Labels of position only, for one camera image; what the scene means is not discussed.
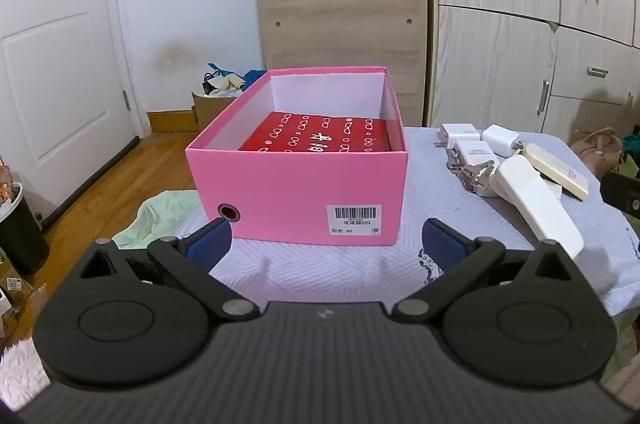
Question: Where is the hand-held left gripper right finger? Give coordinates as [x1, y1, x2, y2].
[391, 217, 585, 324]

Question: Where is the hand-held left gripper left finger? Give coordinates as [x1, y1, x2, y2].
[74, 217, 260, 323]

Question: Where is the cream remote with purple buttons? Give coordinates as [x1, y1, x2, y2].
[522, 143, 591, 203]

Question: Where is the bunch of metal keys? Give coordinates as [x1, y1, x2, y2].
[447, 159, 496, 194]

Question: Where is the long white remote control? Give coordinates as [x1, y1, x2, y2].
[492, 154, 586, 262]

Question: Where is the white charger with red label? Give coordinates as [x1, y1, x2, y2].
[447, 140, 496, 170]

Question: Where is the pink shoe box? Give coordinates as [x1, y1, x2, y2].
[185, 65, 410, 247]

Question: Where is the white charger with grey print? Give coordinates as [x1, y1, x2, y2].
[435, 122, 483, 150]

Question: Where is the white rounded charger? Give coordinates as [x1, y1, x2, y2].
[481, 124, 523, 157]

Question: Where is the light green cloth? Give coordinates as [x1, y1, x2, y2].
[117, 190, 206, 250]

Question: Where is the cardboard box with clutter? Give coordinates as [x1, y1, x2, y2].
[191, 91, 241, 145]

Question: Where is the black door draft strip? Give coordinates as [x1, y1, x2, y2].
[40, 135, 142, 232]

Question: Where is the red patterned flat box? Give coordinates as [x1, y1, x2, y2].
[239, 111, 391, 153]

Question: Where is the blue and white plastic bag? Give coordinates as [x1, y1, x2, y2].
[202, 63, 268, 97]

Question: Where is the light wooden wardrobe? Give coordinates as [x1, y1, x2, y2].
[425, 0, 640, 155]

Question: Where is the black trash bin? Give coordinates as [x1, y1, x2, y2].
[0, 181, 51, 277]

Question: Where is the labelled cardboard box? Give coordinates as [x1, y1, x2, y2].
[0, 249, 48, 345]

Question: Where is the white fluffy rug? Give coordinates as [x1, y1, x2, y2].
[0, 338, 51, 412]

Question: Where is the white panel door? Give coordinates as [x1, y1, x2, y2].
[0, 0, 143, 225]

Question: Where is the wooden shelf cabinet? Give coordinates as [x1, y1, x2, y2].
[243, 0, 431, 127]

